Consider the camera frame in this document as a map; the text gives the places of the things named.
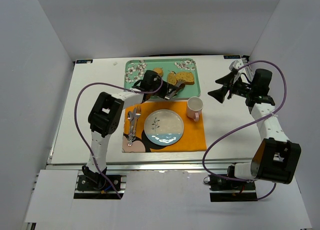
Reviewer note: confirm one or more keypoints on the small yellow cake slice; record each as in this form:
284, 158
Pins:
171, 78

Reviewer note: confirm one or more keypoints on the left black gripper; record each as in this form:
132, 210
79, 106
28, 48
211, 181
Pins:
166, 91

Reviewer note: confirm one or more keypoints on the white and blue plate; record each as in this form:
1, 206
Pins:
163, 127

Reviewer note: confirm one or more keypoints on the green floral tray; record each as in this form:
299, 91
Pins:
135, 70

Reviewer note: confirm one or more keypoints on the aluminium frame rail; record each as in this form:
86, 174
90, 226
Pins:
153, 161

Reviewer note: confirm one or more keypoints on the silver spoon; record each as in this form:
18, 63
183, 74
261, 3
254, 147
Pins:
130, 118

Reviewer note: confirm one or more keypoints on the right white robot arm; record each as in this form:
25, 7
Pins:
277, 157

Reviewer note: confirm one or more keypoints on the left blue table label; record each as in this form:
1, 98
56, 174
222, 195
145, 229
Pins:
84, 61

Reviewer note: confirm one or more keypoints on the right blue table label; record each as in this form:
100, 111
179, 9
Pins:
231, 57

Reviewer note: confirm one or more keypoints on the large yellow cake slice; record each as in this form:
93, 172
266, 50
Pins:
186, 77

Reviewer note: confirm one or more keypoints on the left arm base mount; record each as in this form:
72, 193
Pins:
87, 189

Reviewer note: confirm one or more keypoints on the round yellow muffin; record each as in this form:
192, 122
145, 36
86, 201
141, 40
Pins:
159, 71

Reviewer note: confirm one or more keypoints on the orange cartoon placemat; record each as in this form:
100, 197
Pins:
193, 138

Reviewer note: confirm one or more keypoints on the blue table label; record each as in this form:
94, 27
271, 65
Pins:
84, 61
231, 57

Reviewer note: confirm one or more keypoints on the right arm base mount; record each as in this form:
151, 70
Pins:
225, 187

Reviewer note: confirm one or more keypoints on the pink and white mug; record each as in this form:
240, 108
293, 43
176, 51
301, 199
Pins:
194, 108

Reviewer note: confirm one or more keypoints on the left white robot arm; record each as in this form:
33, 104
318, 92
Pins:
106, 113

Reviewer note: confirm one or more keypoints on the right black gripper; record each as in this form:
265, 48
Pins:
231, 85

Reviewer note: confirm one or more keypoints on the silver fork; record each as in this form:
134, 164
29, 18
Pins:
137, 114

